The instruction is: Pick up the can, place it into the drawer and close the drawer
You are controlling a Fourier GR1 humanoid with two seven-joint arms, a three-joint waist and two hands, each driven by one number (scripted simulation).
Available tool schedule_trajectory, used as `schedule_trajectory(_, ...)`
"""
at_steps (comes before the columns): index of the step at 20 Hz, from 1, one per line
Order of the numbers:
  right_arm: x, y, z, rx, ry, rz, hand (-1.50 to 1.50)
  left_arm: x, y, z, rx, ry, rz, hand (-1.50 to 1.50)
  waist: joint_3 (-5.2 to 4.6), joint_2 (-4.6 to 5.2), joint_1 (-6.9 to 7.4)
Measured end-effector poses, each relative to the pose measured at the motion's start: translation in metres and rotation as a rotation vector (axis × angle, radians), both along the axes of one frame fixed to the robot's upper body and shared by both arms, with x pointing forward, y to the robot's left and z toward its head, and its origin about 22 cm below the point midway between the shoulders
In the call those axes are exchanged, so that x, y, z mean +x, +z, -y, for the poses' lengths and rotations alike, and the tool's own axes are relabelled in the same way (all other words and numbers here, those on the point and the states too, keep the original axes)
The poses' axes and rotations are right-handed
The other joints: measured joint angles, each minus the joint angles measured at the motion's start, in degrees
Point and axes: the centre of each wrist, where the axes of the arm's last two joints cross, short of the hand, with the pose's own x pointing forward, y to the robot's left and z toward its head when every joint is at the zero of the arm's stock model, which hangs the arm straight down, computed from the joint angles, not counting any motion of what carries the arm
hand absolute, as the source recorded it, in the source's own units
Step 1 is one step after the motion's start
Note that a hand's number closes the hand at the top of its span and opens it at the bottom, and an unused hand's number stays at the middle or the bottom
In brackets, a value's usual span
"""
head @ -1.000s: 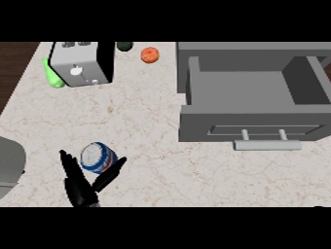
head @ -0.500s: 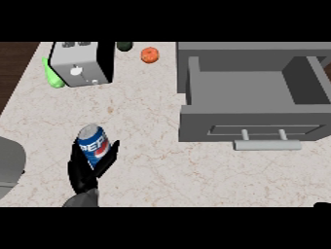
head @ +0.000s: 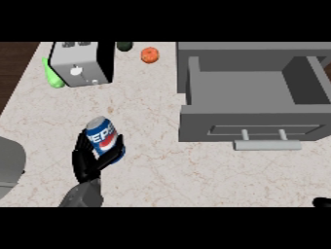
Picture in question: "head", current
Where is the silver toaster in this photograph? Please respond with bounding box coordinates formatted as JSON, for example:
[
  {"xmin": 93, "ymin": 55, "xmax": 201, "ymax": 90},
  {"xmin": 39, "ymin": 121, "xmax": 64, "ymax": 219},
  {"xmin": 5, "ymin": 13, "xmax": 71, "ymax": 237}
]
[{"xmin": 48, "ymin": 41, "xmax": 117, "ymax": 89}]

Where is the green vegetable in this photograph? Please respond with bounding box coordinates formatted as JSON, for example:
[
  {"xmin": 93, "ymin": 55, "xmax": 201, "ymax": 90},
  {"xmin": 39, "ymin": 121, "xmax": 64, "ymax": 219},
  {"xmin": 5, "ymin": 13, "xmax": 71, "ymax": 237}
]
[{"xmin": 40, "ymin": 56, "xmax": 68, "ymax": 89}]

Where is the blue soda can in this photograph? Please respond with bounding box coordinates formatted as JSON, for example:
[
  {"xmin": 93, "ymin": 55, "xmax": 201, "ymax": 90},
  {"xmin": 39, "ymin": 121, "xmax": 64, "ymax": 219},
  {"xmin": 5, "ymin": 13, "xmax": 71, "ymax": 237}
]
[{"xmin": 84, "ymin": 116, "xmax": 127, "ymax": 164}]

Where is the grey drawer cabinet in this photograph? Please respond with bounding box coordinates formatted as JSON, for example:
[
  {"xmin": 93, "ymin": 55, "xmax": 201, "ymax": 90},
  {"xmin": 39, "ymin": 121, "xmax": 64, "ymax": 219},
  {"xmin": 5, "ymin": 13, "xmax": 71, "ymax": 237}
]
[{"xmin": 176, "ymin": 41, "xmax": 331, "ymax": 95}]

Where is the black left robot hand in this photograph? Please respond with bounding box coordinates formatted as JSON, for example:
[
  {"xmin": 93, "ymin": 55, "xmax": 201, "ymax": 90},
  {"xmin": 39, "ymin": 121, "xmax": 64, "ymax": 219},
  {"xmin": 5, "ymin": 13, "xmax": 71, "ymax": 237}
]
[{"xmin": 71, "ymin": 129, "xmax": 126, "ymax": 185}]

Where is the dark green round object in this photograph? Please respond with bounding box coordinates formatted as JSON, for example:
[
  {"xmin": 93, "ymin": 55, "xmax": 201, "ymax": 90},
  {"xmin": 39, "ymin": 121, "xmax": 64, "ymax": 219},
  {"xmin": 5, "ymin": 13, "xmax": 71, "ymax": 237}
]
[{"xmin": 115, "ymin": 41, "xmax": 135, "ymax": 53}]

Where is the grey open drawer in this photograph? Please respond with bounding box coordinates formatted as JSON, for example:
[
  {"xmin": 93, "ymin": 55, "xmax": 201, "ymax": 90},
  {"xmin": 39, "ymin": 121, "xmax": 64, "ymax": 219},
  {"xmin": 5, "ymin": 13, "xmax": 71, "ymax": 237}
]
[{"xmin": 179, "ymin": 55, "xmax": 331, "ymax": 143}]

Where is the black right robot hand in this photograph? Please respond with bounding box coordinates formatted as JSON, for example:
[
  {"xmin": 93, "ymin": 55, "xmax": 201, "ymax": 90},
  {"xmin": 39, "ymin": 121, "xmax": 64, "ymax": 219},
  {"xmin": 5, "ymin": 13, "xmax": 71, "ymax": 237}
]
[{"xmin": 312, "ymin": 196, "xmax": 331, "ymax": 208}]

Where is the pale grey drawer handle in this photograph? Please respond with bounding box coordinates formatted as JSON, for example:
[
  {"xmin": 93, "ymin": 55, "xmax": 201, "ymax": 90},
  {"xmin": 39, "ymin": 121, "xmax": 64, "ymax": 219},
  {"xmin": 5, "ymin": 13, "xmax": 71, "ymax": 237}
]
[{"xmin": 233, "ymin": 128, "xmax": 303, "ymax": 152}]

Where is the orange fruit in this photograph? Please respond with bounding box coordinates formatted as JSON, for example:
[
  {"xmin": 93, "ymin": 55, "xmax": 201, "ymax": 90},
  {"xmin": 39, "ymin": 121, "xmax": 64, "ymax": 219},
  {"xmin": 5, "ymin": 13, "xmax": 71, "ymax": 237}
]
[{"xmin": 139, "ymin": 47, "xmax": 161, "ymax": 64}]

